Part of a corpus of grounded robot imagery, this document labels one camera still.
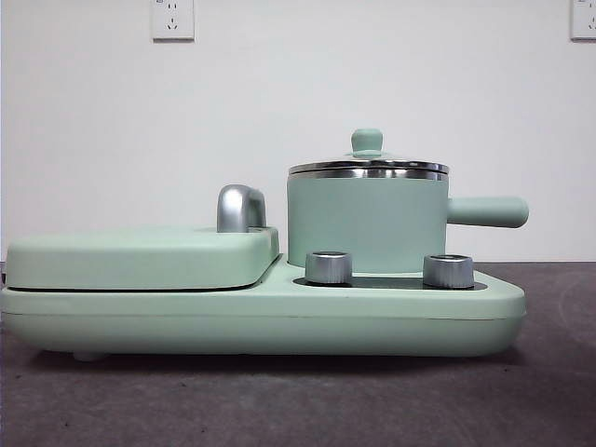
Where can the white wall socket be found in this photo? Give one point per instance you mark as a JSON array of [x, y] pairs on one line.
[[173, 21], [584, 18]]

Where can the green griddle cover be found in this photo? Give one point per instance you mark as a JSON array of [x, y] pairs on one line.
[[130, 261]]

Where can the silver control knob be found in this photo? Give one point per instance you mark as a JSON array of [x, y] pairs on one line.
[[328, 267], [448, 271]]

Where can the green breakfast machine base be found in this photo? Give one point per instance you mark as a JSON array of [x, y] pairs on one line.
[[233, 321]]

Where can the glass lid with green knob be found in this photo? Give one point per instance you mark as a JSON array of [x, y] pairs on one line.
[[367, 142]]

